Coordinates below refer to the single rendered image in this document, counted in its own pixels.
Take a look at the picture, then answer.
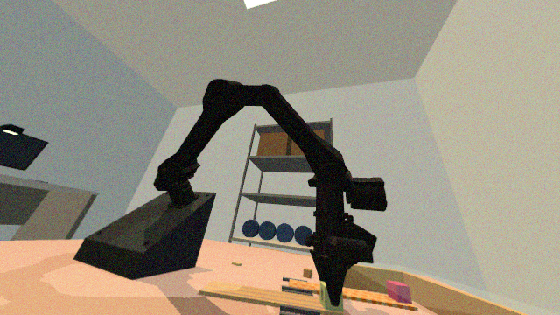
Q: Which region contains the small tan cube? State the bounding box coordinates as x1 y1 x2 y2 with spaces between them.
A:
303 268 312 278

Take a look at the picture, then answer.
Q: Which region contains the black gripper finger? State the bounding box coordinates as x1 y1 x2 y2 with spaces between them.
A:
318 254 358 307
310 249 325 282

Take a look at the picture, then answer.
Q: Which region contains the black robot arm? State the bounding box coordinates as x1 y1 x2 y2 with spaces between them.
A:
154 79 387 252

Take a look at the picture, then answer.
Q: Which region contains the yellow-green labelled cube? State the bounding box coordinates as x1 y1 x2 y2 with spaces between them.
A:
319 281 343 312

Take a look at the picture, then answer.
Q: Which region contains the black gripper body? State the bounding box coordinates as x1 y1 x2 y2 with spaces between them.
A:
305 205 373 263

